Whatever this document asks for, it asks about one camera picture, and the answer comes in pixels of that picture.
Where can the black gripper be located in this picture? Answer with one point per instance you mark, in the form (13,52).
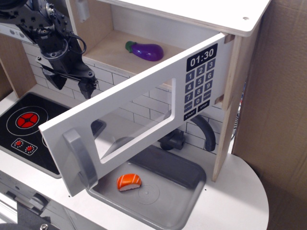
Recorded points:
(65,58)

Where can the white toy microwave door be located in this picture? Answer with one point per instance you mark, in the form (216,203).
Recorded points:
(90,140)

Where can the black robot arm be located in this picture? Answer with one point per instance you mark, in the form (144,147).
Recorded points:
(46,27)

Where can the wooden toy microwave cabinet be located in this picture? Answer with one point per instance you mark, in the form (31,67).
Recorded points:
(176,25)

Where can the black toy stovetop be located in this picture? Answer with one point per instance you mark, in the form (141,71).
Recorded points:
(20,135)

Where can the grey range hood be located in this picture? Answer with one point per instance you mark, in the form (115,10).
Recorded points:
(13,31)

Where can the purple toy eggplant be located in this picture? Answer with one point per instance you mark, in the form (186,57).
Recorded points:
(149,52)

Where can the orange salmon sushi toy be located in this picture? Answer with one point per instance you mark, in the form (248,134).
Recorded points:
(128,181)

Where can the dark grey toy faucet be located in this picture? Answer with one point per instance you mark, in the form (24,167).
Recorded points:
(197,131)

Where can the grey oven front panel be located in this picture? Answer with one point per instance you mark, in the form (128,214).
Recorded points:
(60,216)

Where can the grey toy sink basin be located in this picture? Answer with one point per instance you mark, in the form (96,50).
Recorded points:
(170,188)

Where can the brown cardboard box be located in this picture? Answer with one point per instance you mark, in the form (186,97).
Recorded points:
(272,131)

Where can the black metal bracket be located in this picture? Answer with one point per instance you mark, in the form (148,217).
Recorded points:
(29,220)

